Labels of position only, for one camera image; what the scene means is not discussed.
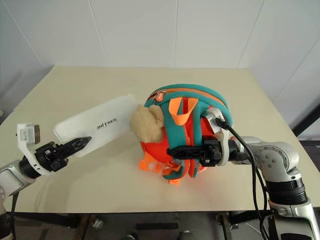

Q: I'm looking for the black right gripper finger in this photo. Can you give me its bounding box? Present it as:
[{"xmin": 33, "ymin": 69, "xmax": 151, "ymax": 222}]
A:
[{"xmin": 166, "ymin": 144, "xmax": 205, "ymax": 161}]

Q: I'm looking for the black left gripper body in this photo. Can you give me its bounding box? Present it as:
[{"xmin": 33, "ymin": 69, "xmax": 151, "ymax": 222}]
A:
[{"xmin": 34, "ymin": 141, "xmax": 70, "ymax": 173}]

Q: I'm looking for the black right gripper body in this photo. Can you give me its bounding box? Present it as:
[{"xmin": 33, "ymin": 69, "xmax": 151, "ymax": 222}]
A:
[{"xmin": 199, "ymin": 135, "xmax": 224, "ymax": 168}]

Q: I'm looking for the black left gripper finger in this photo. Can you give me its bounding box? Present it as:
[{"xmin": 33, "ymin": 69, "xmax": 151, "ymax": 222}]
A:
[
  {"xmin": 61, "ymin": 135, "xmax": 92, "ymax": 153},
  {"xmin": 63, "ymin": 142, "xmax": 88, "ymax": 160}
]

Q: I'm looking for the white box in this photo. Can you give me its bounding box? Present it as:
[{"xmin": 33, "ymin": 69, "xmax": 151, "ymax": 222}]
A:
[{"xmin": 53, "ymin": 94, "xmax": 139, "ymax": 159}]

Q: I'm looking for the orange and teal backpack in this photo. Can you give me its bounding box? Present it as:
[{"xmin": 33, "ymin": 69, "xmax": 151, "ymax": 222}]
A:
[{"xmin": 137, "ymin": 83, "xmax": 235, "ymax": 187}]

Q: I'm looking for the beige plush backpack attachment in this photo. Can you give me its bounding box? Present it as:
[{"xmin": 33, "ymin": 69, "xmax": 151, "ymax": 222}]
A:
[{"xmin": 129, "ymin": 104, "xmax": 166, "ymax": 144}]

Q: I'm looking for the black flat bar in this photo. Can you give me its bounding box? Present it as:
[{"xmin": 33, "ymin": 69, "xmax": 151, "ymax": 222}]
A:
[{"xmin": 135, "ymin": 222, "xmax": 179, "ymax": 231}]

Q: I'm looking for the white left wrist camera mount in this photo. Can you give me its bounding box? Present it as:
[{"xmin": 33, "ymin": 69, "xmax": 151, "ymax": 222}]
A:
[{"xmin": 15, "ymin": 122, "xmax": 64, "ymax": 176}]

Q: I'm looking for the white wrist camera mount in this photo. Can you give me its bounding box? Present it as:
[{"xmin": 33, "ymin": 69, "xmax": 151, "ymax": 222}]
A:
[
  {"xmin": 15, "ymin": 122, "xmax": 64, "ymax": 176},
  {"xmin": 200, "ymin": 107, "xmax": 233, "ymax": 167}
]

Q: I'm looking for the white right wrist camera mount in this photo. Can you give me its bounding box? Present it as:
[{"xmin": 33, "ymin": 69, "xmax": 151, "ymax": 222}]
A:
[{"xmin": 200, "ymin": 107, "xmax": 233, "ymax": 167}]

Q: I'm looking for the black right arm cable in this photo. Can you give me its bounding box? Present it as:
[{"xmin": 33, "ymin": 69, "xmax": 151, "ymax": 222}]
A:
[{"xmin": 215, "ymin": 117, "xmax": 272, "ymax": 240}]

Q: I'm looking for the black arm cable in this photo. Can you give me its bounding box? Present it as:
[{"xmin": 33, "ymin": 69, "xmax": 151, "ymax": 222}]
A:
[
  {"xmin": 9, "ymin": 191, "xmax": 20, "ymax": 240},
  {"xmin": 215, "ymin": 117, "xmax": 272, "ymax": 240}
]

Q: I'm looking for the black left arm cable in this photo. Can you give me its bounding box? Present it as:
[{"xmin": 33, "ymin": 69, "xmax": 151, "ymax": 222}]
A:
[{"xmin": 9, "ymin": 191, "xmax": 20, "ymax": 240}]

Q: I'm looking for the black metal table frame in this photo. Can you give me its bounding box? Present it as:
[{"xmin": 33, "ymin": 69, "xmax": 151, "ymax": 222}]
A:
[{"xmin": 4, "ymin": 210, "xmax": 278, "ymax": 240}]

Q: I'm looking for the black frame beside table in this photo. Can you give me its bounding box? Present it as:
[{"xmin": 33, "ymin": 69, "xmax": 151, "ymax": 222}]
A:
[{"xmin": 291, "ymin": 101, "xmax": 320, "ymax": 138}]

